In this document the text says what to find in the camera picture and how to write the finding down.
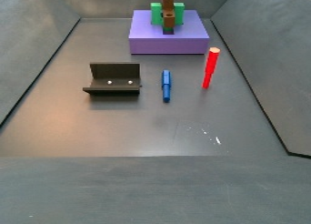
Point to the brown T-shaped block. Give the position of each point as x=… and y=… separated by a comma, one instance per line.
x=169, y=9

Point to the blue peg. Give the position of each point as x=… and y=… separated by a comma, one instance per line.
x=166, y=85

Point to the red peg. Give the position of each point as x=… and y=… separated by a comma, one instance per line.
x=210, y=66

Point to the purple base block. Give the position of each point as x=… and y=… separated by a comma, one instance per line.
x=147, y=40

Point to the green U-shaped block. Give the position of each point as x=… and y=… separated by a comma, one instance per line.
x=157, y=16

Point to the black angle bracket fixture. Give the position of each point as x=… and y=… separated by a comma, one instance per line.
x=115, y=79

